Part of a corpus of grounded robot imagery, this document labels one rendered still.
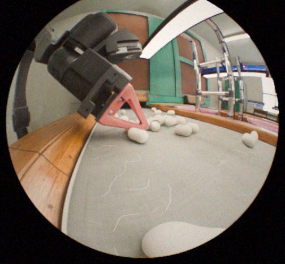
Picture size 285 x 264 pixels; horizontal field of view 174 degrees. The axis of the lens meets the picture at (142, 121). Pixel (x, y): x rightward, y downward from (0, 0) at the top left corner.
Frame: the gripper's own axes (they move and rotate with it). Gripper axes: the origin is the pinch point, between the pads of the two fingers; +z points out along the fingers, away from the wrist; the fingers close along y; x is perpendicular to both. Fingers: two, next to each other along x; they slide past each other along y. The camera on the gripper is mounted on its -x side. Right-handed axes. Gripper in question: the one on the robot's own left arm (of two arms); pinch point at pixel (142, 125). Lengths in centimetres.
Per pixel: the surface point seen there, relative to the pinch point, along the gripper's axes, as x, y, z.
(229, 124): -13.2, -7.7, 15.7
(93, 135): 6.8, 1.4, -5.8
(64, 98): 40, 133, -74
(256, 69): -65, -18, 29
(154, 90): -27, 50, 13
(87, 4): -122, 103, -204
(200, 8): -28.5, -9.4, -10.1
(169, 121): -4.4, 1.6, 5.3
